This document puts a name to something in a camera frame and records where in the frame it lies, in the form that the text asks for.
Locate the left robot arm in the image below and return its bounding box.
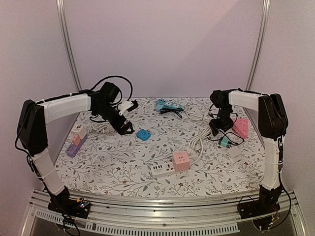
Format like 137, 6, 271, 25
14, 76, 138, 219

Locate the white tiger plug adapter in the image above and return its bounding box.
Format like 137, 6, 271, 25
71, 124, 87, 140

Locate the left aluminium frame post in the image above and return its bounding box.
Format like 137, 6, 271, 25
56, 0, 82, 91

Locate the pink power strip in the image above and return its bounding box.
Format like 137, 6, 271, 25
232, 118, 249, 139

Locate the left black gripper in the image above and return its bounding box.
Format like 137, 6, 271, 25
95, 103, 134, 135

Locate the teal small adapter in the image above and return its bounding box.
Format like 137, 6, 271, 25
220, 137, 230, 148

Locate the white cord bundle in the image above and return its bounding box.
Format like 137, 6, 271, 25
188, 112, 215, 168

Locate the aluminium front rail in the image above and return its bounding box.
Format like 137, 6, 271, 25
18, 189, 306, 236

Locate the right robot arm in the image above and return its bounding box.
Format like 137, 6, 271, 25
209, 89, 288, 219

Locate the black thin adapter cable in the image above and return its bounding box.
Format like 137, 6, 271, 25
208, 131, 246, 148

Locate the right aluminium frame post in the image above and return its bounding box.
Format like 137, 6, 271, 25
246, 0, 271, 90

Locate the white power strip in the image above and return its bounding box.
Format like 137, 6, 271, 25
150, 162, 189, 178

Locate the white coiled power cord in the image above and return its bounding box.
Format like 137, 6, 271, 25
86, 122, 116, 135

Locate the salmon small cube adapter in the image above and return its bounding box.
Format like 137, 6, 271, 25
72, 135, 81, 146

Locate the purple power strip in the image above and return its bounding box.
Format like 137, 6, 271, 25
66, 137, 87, 157

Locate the teal power strip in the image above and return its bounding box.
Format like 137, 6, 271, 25
156, 99, 182, 112

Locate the floral table mat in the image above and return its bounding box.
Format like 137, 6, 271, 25
55, 98, 265, 198

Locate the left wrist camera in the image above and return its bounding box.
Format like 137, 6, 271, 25
117, 100, 138, 116

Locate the pink cube socket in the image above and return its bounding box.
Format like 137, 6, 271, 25
172, 151, 190, 172

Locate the aluminium frame post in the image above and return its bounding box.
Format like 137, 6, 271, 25
56, 0, 82, 91
246, 0, 271, 90

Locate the blue flat plug adapter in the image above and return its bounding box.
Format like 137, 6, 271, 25
136, 129, 151, 141

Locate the white square adapter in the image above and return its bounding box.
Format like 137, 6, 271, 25
228, 147, 242, 158

